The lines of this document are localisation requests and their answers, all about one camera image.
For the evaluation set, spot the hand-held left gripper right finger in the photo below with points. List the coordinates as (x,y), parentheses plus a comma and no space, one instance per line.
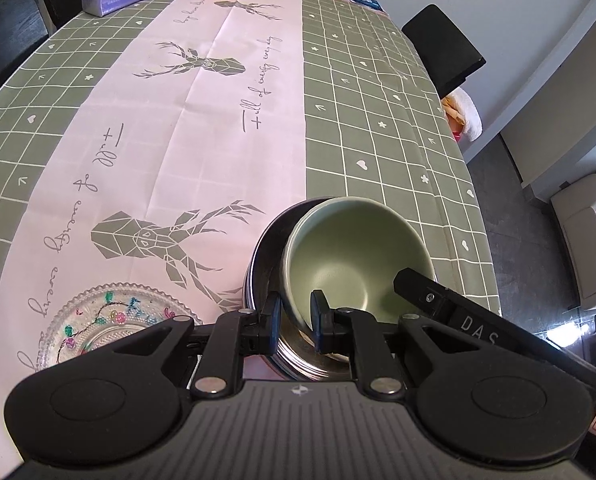
(319,325)

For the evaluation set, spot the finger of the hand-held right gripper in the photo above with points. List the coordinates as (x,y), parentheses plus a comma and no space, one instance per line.
(423,292)

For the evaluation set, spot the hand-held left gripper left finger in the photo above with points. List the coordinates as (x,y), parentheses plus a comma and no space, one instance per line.
(273,325)

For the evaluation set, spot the blue steel-lined bowl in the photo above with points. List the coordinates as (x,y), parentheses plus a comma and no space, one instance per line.
(251,280)

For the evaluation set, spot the pale green bowl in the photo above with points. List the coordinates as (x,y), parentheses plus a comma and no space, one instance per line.
(348,260)

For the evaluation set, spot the clear glass plate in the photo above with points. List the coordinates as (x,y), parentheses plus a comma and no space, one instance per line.
(77,310)

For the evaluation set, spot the beige sofa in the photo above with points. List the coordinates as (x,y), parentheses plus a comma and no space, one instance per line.
(585,240)

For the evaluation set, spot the green checked tablecloth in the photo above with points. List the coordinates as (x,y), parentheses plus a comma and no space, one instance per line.
(378,125)

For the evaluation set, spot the pink deer-print table runner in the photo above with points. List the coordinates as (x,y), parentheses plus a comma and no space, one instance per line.
(187,150)

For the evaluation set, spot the blue packet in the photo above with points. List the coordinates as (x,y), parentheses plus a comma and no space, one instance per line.
(364,0)

